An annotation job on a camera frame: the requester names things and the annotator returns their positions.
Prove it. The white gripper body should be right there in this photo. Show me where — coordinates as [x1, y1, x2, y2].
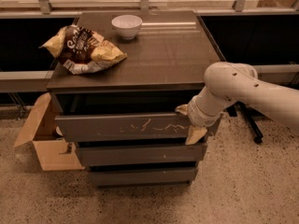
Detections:
[187, 95, 222, 127]

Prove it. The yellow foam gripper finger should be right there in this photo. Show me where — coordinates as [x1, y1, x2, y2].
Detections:
[175, 105, 188, 115]
[185, 125, 207, 145]

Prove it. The grey top drawer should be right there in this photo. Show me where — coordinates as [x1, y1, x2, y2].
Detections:
[54, 110, 222, 143]

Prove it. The grey drawer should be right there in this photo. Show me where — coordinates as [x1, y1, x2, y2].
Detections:
[54, 110, 222, 143]
[89, 167, 198, 187]
[76, 143, 207, 166]

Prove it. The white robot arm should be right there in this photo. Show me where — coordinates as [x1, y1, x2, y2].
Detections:
[176, 62, 299, 145]

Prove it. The grey middle drawer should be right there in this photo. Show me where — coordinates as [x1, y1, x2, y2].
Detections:
[76, 143, 207, 166]

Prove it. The dark grey drawer cabinet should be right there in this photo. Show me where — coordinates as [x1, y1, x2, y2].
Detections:
[48, 12, 221, 174]

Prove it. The grey bottom drawer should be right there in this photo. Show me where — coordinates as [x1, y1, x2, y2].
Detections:
[89, 167, 198, 187]

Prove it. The open cardboard box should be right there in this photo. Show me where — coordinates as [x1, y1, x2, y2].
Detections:
[14, 92, 84, 171]

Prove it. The white ceramic bowl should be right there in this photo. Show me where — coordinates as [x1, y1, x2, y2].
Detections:
[111, 15, 143, 40]

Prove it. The crumpled chip bag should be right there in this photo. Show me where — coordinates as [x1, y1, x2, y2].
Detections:
[42, 24, 127, 75]

